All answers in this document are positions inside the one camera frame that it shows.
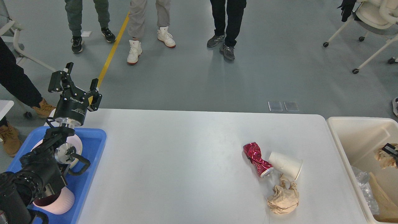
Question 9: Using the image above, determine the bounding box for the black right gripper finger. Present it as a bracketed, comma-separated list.
[382, 143, 398, 159]

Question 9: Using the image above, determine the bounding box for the red foil wrapper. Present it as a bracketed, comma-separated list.
[243, 142, 274, 178]

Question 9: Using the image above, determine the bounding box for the brown paper ball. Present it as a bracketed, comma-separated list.
[267, 174, 299, 214]

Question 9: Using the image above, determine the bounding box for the silver foil wrapper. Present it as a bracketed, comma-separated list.
[351, 166, 380, 215]

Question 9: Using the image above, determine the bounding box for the brown paper bag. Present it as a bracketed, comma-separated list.
[369, 172, 398, 223]

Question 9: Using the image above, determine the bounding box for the blue plastic tray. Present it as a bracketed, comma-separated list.
[6, 126, 107, 224]

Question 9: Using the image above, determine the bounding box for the left clear floor plate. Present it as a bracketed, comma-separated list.
[268, 101, 283, 112]

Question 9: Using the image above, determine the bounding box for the person in black trousers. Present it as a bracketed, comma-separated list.
[206, 0, 247, 61]

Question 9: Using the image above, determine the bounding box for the person in grey trousers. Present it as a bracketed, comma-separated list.
[64, 0, 116, 54]

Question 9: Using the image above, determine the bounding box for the clear floor plate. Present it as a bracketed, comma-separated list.
[268, 101, 283, 112]
[283, 101, 299, 112]

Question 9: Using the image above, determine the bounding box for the right clear floor plate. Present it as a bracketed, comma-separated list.
[283, 101, 299, 112]

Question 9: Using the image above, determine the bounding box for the white paper cup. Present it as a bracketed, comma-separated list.
[268, 151, 303, 181]

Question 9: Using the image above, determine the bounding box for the person with white sneakers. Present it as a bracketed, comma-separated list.
[127, 0, 176, 65]

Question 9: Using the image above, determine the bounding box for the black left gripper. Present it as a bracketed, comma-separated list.
[48, 62, 102, 127]

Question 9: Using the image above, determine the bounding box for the white plastic bin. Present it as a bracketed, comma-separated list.
[327, 117, 398, 224]

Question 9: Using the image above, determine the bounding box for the white rolling chair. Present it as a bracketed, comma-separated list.
[323, 0, 398, 74]

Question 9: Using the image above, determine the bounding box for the person with tan boots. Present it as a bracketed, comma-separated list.
[0, 39, 55, 157]

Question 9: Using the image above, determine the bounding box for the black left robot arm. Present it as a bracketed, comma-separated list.
[0, 62, 102, 224]

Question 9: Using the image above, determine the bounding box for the brown paper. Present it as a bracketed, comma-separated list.
[374, 146, 397, 169]

